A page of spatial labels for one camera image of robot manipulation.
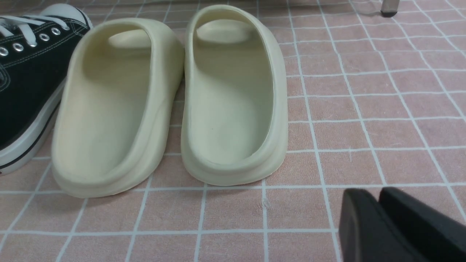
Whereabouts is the right cream foam slipper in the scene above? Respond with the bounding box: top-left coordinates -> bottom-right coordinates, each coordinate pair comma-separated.
180,5 -> 288,186

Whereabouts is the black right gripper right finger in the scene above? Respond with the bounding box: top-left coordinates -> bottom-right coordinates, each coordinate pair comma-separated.
378,187 -> 466,262

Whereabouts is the pink checkered tablecloth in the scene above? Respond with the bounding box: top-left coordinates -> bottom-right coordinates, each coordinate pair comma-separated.
1,0 -> 466,262

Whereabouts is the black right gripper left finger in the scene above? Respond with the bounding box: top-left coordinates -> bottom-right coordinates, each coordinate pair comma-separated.
339,188 -> 429,262

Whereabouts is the black canvas sneaker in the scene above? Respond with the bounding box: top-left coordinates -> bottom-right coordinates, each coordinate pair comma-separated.
0,3 -> 93,175

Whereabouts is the chrome metal shoe rack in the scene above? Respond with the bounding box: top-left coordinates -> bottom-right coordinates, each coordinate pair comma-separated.
380,0 -> 400,18

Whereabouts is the cream foam slipper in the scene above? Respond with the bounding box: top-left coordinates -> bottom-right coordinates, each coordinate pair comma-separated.
51,18 -> 185,198
180,5 -> 288,186

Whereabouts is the left cream foam slipper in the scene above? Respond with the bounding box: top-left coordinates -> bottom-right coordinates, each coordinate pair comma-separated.
51,18 -> 185,198

